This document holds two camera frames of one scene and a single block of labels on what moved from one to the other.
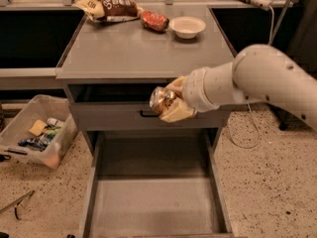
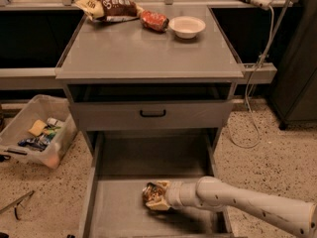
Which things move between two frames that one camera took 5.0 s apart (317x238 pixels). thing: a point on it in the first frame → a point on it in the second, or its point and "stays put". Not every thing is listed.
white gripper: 194,89 → 173,194
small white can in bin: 54,122 stays put
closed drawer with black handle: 118,116 stays put
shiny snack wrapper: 159,98 → 152,192
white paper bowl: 186,27 stays put
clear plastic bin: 42,131 stays put
